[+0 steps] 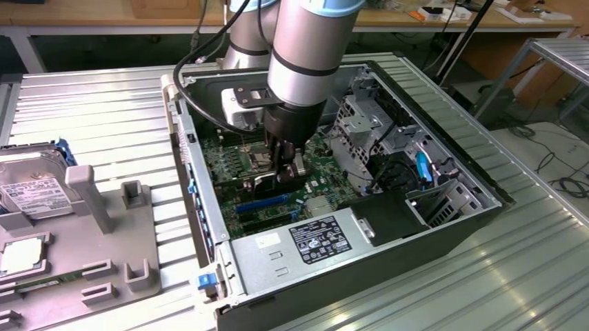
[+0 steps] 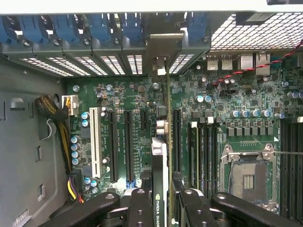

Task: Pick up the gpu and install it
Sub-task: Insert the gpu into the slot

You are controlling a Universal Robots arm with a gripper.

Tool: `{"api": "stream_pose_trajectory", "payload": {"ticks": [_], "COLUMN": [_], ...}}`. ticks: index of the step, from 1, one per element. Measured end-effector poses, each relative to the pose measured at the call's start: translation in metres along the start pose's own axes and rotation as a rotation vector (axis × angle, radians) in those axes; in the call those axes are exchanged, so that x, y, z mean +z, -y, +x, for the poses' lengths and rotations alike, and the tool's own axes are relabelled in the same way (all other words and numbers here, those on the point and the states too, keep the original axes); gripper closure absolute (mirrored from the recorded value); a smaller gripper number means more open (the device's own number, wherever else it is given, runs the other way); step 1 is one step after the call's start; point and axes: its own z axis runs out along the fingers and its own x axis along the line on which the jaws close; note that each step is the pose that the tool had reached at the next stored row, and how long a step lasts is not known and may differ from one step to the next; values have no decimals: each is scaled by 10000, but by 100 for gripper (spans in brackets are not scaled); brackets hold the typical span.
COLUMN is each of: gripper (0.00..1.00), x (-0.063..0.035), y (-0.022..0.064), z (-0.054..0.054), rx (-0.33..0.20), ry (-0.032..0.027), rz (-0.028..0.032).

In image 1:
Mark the blue expansion slot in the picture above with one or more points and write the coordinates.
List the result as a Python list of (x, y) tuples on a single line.
[(265, 205)]

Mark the black slanted pole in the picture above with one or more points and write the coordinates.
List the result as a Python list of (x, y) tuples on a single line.
[(466, 38)]

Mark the black box on floor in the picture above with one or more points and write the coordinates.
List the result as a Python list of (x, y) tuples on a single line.
[(483, 100)]

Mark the orange and white box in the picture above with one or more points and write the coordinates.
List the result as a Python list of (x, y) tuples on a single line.
[(442, 13)]

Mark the silver chipset heatsink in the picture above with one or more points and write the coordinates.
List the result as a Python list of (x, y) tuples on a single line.
[(319, 205)]

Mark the silver hard disk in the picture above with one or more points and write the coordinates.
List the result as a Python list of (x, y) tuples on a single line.
[(33, 193)]

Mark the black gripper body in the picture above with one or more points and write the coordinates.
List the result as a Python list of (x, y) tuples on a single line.
[(295, 124)]

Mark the open black PC case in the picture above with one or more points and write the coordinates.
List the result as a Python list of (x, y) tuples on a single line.
[(368, 276)]

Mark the grey metal frame table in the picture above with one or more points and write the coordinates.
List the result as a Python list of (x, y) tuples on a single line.
[(558, 51)]

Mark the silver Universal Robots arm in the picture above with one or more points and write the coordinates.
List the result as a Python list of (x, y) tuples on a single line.
[(304, 51)]

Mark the green motherboard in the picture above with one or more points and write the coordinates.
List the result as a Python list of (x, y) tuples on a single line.
[(332, 172)]

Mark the grey parts rack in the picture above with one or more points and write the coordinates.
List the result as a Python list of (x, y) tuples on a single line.
[(69, 262)]

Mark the blue case latch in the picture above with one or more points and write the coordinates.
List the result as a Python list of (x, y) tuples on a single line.
[(205, 280)]

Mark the CPU socket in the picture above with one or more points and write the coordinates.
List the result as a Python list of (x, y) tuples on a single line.
[(259, 158)]

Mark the blue disk bracket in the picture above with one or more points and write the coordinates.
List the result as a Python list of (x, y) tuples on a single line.
[(68, 155)]

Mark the green RAM stick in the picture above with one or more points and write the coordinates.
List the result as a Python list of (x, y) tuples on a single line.
[(46, 282)]

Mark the grey power supply unit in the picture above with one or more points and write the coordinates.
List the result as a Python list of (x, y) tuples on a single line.
[(272, 262)]

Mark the black graphics card with fan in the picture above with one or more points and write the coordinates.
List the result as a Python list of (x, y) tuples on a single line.
[(265, 189)]

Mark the white flat board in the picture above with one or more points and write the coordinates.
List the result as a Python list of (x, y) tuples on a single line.
[(518, 14)]

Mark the metal drive cage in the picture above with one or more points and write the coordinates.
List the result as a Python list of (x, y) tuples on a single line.
[(355, 145)]

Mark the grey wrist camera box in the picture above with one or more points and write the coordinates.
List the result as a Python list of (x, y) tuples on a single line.
[(235, 112)]

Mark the wooden desk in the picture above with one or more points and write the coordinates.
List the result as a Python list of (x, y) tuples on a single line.
[(93, 13)]

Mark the black expansion slot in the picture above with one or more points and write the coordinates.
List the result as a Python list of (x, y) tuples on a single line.
[(269, 224)]

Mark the black RAM slot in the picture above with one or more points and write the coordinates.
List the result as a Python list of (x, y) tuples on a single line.
[(235, 139)]

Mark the silver CPU chip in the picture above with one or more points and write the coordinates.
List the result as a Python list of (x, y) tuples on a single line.
[(21, 255)]

